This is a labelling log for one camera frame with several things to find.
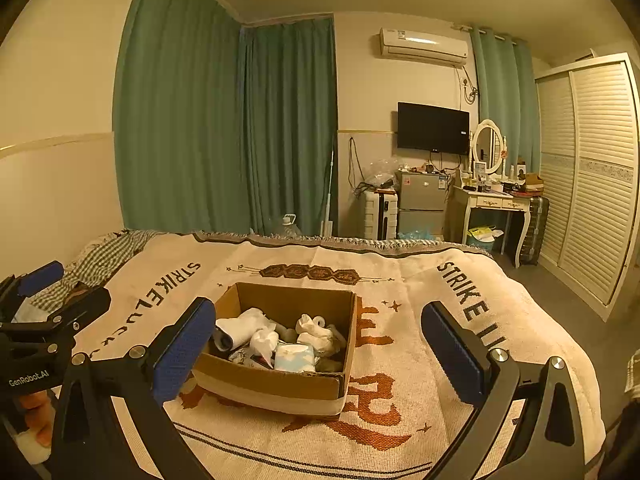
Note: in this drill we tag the small white cloth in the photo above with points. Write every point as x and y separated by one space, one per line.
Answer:
263 345

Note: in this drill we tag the white louvered wardrobe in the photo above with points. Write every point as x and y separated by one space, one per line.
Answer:
590 180

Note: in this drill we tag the checkered cloth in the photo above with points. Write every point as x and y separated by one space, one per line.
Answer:
115 250

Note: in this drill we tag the cream printed blanket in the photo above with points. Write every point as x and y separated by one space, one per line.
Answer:
400 360

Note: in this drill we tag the green corner curtain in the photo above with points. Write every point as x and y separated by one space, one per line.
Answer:
292 130

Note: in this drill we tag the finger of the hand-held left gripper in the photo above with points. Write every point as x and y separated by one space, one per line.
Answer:
80 307
40 277

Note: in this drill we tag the white suitcase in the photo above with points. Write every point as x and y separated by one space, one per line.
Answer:
380 215

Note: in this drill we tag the floral grey cloth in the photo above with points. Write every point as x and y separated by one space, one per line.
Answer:
242 356

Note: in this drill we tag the green and white cloth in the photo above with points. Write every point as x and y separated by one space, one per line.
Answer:
329 363

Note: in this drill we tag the wide green curtain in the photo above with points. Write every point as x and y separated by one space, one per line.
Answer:
180 110

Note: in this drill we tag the person's left hand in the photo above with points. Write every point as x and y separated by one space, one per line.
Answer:
37 415

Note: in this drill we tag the white dressing table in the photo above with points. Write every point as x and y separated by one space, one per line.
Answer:
492 202

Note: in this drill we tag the small grey fridge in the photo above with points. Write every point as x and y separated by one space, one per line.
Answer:
421 205

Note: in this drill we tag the white air conditioner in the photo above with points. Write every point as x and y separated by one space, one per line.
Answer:
422 45

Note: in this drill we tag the oval white mirror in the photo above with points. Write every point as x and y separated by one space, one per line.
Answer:
487 147

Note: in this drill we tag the narrow green curtain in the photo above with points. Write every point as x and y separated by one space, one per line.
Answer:
505 85

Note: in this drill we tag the blue plastic bag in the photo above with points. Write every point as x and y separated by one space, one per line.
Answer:
419 235

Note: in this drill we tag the bin with yellow bags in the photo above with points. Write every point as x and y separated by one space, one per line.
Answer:
484 239

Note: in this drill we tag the dark suitcase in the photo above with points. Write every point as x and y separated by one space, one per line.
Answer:
534 230

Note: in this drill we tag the white mop pole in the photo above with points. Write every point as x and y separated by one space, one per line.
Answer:
328 195

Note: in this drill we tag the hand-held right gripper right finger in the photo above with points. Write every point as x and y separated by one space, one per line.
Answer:
450 355

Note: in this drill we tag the black wall television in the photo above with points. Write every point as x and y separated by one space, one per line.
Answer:
432 127

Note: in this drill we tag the clear water bottle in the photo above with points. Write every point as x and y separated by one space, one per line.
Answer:
290 226

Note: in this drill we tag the brown cardboard box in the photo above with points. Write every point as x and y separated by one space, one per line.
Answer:
270 390

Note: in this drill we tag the clear plastic bag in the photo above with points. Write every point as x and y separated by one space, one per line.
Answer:
380 172

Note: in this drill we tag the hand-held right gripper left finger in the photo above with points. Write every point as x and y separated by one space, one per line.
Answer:
184 355

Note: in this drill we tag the large white sock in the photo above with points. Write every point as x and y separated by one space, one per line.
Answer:
237 325

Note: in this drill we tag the white socks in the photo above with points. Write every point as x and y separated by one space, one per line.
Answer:
317 332

